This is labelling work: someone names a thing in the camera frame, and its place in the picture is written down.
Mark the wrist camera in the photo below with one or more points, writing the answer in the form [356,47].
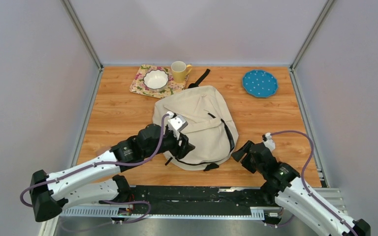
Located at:
[176,123]
[268,141]

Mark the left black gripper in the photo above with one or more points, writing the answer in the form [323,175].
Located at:
[178,151]

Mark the white bowl with dark rim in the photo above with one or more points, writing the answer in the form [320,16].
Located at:
[156,80]

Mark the blue polka dot plate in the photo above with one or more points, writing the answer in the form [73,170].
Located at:
[260,83]

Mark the beige canvas backpack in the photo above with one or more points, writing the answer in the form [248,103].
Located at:
[211,128]

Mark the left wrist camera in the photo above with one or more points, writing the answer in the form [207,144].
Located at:
[176,123]

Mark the floral square tray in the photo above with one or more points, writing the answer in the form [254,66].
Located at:
[172,87]

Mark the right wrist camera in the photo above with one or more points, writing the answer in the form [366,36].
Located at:
[268,141]

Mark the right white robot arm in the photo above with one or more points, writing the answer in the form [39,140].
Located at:
[285,187]

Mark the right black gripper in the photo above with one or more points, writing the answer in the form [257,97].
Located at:
[237,155]

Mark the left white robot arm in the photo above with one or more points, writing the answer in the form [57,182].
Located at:
[100,179]

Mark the yellow ceramic mug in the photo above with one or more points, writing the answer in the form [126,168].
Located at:
[180,70]

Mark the small brown cardboard box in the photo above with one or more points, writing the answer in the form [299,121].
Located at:
[102,151]

